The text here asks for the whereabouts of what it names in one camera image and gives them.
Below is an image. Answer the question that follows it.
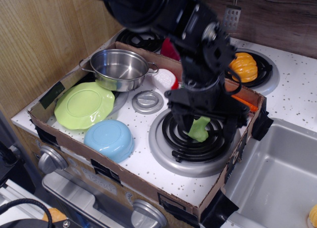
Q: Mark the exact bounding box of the grey sink basin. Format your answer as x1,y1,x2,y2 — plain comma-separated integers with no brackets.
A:
224,119,317,228

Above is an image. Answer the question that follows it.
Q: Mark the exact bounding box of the yellow toy in sink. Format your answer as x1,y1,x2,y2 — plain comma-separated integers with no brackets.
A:
307,205,317,228

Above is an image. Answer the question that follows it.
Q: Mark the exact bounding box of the front right black burner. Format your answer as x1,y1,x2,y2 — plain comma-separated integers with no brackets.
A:
149,109,233,178

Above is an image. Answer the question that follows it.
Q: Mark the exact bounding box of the steel pot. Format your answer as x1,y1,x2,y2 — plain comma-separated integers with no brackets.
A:
79,49,159,92

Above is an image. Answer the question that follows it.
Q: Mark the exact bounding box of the orange toy bottom left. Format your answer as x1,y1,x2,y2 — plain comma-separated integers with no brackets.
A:
48,208,67,223

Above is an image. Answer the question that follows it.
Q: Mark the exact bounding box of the oven knob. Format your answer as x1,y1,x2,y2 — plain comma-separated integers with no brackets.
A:
38,145,68,174
131,199,168,228

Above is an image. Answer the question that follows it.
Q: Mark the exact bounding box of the orange toy carrot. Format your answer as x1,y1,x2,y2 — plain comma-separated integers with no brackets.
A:
231,95,258,112

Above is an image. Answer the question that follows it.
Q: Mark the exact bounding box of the white red toy cheese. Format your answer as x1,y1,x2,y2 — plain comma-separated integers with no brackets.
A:
150,68,179,93

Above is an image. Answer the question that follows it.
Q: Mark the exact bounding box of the blue plastic bowl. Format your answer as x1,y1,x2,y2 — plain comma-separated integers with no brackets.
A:
84,120,134,163

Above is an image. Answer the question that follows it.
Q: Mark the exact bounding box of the yellow toy pumpkin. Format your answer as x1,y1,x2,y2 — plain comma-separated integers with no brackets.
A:
226,52,258,83

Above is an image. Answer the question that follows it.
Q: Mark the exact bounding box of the back left black burner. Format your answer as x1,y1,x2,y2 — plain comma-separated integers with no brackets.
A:
115,29,164,52

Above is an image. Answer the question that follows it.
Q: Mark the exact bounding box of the left oven knob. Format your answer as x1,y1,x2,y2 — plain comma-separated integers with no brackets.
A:
38,145,68,174

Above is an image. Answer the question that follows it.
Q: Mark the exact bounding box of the cardboard fence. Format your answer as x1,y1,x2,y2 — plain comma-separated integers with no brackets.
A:
27,41,274,228

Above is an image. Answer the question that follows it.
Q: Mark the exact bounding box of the green plastic plate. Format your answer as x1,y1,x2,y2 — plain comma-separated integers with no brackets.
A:
54,82,115,130

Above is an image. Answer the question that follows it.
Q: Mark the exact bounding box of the back right black burner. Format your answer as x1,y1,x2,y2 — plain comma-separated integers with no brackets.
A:
236,48,279,95

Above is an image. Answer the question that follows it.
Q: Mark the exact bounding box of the right oven knob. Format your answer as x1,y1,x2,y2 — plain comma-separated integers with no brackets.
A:
131,199,168,228

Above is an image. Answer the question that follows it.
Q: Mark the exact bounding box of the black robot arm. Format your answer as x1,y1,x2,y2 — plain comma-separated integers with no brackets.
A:
102,0,249,141

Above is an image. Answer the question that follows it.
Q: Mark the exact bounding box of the black cable bottom left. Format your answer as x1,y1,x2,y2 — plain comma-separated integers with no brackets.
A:
0,198,53,228

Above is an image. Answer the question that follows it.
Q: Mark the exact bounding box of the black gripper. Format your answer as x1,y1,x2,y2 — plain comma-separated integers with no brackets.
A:
164,74,250,151

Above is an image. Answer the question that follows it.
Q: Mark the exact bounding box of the green toy broccoli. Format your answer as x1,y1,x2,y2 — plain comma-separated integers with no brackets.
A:
187,116,211,142

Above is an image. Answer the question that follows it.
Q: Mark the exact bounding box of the black burner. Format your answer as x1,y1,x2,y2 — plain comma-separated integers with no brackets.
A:
236,48,279,95
149,109,233,178
115,29,164,52

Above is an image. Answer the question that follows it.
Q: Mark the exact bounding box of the hanging steel spatula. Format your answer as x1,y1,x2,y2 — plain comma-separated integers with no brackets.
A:
222,0,241,33

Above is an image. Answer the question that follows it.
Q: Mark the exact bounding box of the red toy pepper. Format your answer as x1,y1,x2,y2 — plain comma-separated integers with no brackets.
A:
160,38,180,61

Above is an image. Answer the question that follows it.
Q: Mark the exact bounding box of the front grey stove knob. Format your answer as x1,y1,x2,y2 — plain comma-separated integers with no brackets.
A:
132,91,164,115

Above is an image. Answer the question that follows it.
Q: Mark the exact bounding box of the oven door handle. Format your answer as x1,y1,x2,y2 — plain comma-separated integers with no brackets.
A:
42,172,133,228

